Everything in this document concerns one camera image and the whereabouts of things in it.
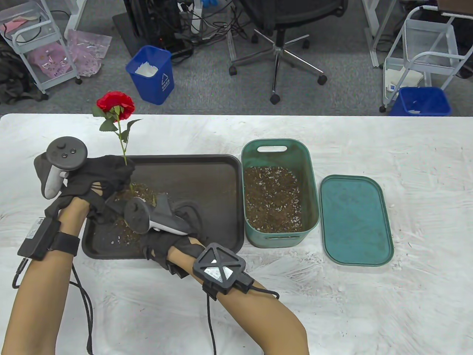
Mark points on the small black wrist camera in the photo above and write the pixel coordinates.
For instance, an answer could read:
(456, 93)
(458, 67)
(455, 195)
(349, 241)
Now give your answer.
(115, 208)
(178, 270)

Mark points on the person's left forearm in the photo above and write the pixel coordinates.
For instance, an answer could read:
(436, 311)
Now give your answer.
(40, 292)

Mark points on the red artificial rose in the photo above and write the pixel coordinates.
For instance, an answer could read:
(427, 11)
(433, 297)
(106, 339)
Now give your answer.
(116, 101)

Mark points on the green plastic bin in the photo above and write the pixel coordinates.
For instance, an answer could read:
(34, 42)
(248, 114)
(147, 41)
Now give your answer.
(310, 166)

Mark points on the person's right hand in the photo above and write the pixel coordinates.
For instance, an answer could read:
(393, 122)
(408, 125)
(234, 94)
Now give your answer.
(166, 247)

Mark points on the white desk leg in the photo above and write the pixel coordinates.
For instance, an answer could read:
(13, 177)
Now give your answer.
(373, 33)
(75, 14)

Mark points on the black backpack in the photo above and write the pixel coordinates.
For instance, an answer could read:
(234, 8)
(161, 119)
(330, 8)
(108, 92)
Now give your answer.
(11, 81)

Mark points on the blue trash bin white symbol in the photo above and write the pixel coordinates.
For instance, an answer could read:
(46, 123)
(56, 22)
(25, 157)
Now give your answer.
(155, 88)

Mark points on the pink paper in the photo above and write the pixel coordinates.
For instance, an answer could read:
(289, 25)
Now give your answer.
(13, 25)

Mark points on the person's left hand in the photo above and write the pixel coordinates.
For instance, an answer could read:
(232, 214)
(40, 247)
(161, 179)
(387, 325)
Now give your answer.
(103, 173)

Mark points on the brown potting mix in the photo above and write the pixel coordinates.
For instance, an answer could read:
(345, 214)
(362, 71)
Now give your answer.
(271, 199)

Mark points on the grey handheld controller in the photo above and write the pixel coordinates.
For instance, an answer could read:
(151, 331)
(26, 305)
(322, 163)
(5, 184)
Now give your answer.
(66, 151)
(162, 218)

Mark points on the person's right forearm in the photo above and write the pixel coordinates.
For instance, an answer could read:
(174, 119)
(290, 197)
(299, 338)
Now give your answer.
(255, 321)

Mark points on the black floor mat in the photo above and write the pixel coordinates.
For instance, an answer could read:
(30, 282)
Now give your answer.
(125, 33)

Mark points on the black box with white label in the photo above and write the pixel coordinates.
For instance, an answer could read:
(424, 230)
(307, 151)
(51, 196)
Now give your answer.
(38, 238)

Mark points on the brown cardboard box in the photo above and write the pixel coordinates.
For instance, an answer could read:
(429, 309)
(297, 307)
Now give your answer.
(456, 5)

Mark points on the black office chair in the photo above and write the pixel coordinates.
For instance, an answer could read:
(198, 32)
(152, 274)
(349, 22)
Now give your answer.
(281, 14)

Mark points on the black lattice wrist mount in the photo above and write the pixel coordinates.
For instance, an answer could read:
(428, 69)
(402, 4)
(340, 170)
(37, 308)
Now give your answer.
(220, 268)

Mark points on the green bin lid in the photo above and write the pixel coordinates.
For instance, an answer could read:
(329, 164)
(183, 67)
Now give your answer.
(354, 222)

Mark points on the dark brown tray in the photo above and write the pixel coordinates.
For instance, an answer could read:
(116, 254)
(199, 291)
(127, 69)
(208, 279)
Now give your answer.
(207, 177)

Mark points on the black computer tower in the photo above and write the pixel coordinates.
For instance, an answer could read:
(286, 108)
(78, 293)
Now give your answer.
(155, 18)

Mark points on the pink plastic bag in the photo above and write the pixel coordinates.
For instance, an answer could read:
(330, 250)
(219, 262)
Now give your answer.
(88, 51)
(48, 59)

